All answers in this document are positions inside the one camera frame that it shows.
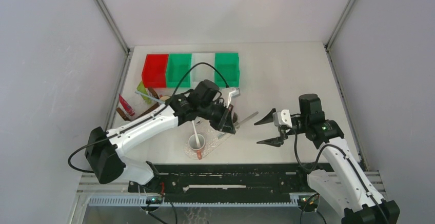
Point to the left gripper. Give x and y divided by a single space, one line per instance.
224 124

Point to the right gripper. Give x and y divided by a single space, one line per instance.
276 142

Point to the clear holder with wooden ends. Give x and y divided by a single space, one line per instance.
137 103

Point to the light blue toothbrush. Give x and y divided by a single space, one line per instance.
150 97

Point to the green yellow toothpaste tube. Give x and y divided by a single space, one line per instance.
141 88

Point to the red toothpaste tube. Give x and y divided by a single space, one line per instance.
130 111

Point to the beige cup orange handle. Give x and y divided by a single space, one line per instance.
165 98

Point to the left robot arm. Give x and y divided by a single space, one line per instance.
106 150

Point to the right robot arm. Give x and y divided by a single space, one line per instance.
335 174

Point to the green bin with toothpaste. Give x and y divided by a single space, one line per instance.
227 63

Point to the brown wooden oval tray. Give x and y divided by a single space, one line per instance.
152 108

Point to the white translucent bin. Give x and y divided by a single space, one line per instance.
202 72

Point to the green bin with cups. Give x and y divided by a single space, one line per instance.
178 65

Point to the right circuit board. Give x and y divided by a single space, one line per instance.
308 203

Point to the circuit board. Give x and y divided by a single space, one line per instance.
154 200
308 203

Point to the red plastic bin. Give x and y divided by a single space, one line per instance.
154 70

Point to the left circuit board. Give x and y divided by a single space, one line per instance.
154 200

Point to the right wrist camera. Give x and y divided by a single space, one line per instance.
282 118

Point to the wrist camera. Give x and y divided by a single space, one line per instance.
229 94
282 118

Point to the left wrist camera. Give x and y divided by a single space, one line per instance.
229 94

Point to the black front rail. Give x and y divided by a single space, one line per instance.
227 183

